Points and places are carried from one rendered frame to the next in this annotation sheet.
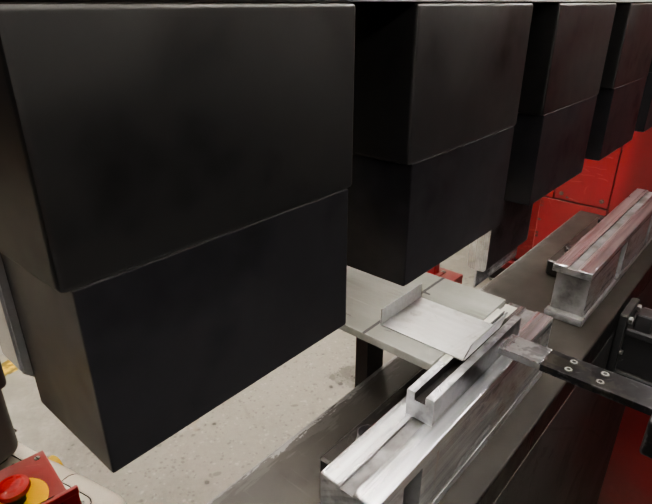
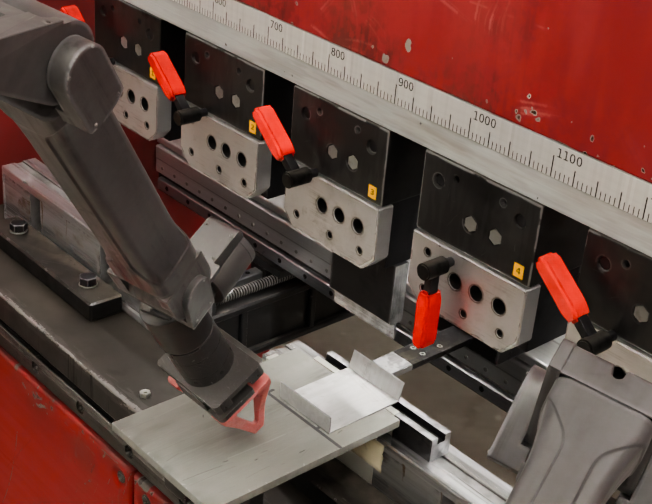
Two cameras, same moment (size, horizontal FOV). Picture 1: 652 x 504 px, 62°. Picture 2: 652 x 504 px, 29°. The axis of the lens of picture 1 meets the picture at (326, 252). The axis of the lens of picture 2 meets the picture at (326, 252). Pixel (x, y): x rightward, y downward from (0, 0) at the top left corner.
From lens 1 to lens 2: 1.23 m
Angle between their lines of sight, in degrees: 74
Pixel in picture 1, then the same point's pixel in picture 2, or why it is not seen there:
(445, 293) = (274, 379)
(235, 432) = not seen: outside the picture
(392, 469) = (494, 483)
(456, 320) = (333, 386)
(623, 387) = (446, 339)
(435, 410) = (446, 438)
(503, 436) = not seen: hidden behind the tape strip
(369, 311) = (299, 436)
